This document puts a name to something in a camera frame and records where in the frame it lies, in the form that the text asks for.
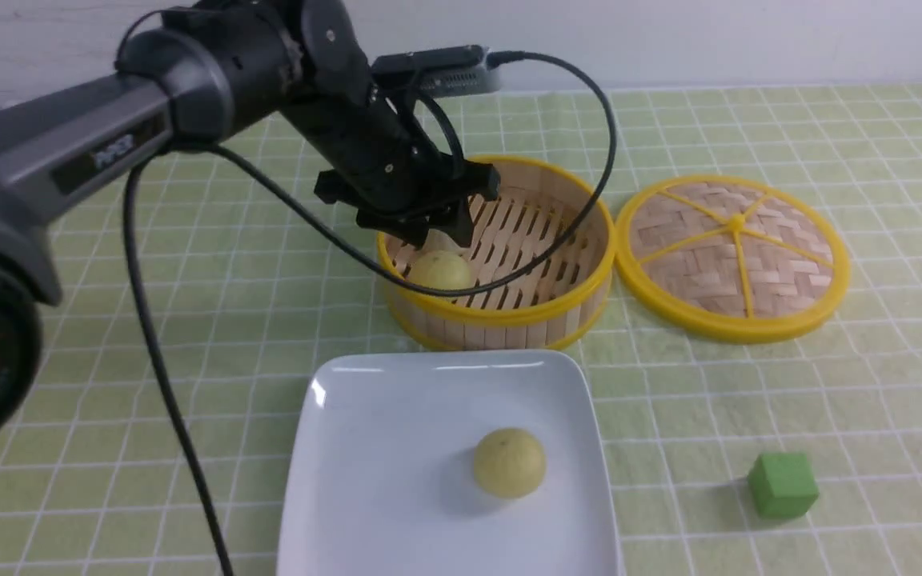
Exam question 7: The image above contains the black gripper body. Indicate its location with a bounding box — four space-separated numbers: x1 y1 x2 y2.
281 88 501 229

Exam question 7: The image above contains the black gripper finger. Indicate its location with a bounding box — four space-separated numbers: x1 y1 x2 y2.
385 222 429 249

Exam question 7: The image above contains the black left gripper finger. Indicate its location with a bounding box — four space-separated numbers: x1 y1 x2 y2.
439 204 475 249

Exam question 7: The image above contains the yellow steamed bun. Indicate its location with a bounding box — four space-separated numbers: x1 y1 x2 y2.
472 427 547 500
407 250 475 290

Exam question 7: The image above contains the white steamed bun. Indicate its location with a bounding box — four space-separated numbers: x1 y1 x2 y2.
423 229 463 253

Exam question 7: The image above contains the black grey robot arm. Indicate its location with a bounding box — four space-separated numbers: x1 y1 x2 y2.
0 1 500 427

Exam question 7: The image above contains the white square plate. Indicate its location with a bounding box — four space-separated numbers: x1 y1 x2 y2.
277 350 625 575

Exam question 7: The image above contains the bamboo steamer basket yellow rim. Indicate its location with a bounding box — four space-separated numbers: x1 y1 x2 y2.
382 154 617 350

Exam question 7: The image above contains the woven bamboo steamer lid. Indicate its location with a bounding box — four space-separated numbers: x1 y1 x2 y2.
615 174 850 344

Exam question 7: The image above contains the green checkered tablecloth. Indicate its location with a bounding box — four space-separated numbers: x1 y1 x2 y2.
0 84 922 575

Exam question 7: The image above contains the green cube block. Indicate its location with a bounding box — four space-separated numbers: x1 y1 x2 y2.
747 452 820 520

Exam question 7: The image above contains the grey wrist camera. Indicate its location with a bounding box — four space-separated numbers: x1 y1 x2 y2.
371 44 502 98

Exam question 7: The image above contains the black camera cable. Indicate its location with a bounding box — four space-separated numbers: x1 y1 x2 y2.
114 8 619 576

